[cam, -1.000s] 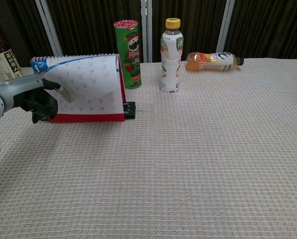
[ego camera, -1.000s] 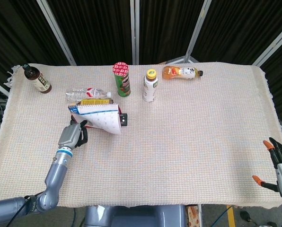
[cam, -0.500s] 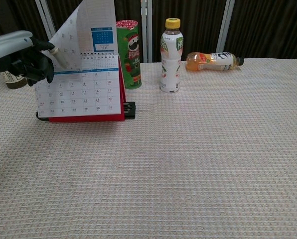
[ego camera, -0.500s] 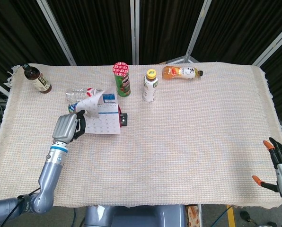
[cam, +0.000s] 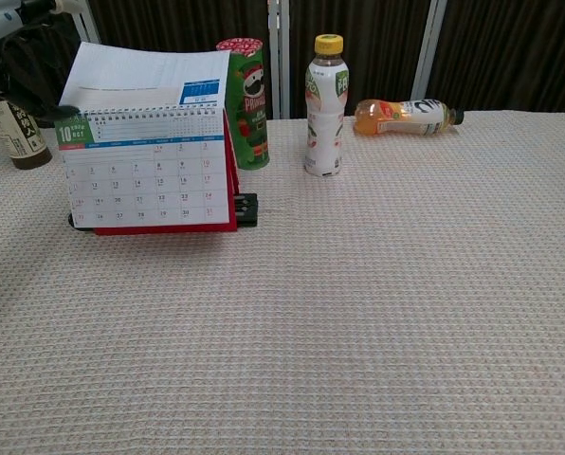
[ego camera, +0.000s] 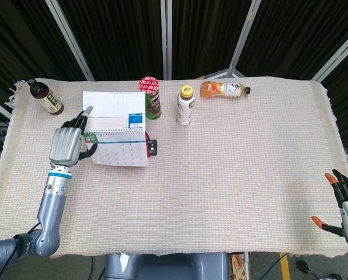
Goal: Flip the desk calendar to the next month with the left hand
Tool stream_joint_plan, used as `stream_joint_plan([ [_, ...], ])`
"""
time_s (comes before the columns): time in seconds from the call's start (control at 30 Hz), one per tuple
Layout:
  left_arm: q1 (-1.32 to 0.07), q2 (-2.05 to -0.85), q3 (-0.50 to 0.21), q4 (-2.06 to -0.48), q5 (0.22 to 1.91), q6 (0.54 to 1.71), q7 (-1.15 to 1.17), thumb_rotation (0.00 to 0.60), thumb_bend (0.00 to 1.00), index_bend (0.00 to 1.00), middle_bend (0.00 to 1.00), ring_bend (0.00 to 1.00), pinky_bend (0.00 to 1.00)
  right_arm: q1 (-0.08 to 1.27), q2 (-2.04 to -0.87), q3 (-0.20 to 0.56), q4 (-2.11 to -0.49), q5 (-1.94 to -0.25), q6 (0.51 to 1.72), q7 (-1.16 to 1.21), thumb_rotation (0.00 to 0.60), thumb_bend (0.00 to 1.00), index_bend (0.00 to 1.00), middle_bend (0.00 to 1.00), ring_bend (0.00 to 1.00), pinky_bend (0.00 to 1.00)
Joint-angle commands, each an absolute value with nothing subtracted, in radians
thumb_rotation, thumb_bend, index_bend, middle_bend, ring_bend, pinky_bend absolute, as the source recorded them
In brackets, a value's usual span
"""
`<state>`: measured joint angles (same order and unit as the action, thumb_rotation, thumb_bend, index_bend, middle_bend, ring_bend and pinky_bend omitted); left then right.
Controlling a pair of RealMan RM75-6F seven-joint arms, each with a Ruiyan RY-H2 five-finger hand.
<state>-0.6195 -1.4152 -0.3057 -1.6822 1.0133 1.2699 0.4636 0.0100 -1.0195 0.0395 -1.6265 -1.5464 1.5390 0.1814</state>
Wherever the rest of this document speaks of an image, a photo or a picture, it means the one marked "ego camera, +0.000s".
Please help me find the dark tea bottle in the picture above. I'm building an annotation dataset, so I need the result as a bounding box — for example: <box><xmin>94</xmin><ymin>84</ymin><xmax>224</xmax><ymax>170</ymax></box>
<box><xmin>27</xmin><ymin>78</ymin><xmax>64</xmax><ymax>116</ymax></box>

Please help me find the beige woven tablecloth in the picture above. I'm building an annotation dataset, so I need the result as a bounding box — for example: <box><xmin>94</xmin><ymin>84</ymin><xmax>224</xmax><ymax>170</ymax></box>
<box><xmin>0</xmin><ymin>76</ymin><xmax>348</xmax><ymax>259</ymax></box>

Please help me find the black clamp holder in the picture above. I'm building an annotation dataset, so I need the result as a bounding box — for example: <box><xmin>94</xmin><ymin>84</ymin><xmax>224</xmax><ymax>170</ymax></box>
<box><xmin>146</xmin><ymin>139</ymin><xmax>159</xmax><ymax>156</ymax></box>

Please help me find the blue cable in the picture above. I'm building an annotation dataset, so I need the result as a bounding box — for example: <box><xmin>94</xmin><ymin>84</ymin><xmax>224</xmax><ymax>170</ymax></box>
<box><xmin>261</xmin><ymin>253</ymin><xmax>284</xmax><ymax>280</ymax></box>

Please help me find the green Pringles can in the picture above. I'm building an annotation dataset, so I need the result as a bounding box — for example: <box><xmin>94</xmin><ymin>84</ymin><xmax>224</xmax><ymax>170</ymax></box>
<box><xmin>138</xmin><ymin>76</ymin><xmax>162</xmax><ymax>121</ymax></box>

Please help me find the black caster wheel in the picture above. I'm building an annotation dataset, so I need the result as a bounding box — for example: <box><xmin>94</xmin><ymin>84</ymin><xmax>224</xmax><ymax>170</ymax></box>
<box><xmin>295</xmin><ymin>259</ymin><xmax>312</xmax><ymax>275</ymax></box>

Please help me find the white bottle yellow cap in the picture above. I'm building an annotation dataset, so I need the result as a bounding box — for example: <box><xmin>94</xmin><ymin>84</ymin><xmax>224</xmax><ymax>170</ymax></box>
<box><xmin>176</xmin><ymin>85</ymin><xmax>196</xmax><ymax>126</ymax></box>

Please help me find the grey robot torso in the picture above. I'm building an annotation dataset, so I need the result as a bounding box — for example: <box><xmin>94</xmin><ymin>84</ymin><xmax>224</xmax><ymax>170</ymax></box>
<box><xmin>103</xmin><ymin>252</ymin><xmax>232</xmax><ymax>280</ymax></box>

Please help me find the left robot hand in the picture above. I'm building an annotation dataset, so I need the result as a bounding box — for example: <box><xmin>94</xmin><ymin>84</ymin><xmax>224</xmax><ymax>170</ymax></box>
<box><xmin>48</xmin><ymin>106</ymin><xmax>99</xmax><ymax>169</ymax></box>

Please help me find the orange juice bottle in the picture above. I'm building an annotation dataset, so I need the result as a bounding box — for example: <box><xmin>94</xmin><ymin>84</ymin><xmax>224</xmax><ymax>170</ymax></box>
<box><xmin>200</xmin><ymin>80</ymin><xmax>252</xmax><ymax>99</ymax></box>

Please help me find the red desk calendar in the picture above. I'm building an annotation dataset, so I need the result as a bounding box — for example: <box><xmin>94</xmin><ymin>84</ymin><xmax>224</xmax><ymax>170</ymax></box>
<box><xmin>82</xmin><ymin>90</ymin><xmax>151</xmax><ymax>167</ymax></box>

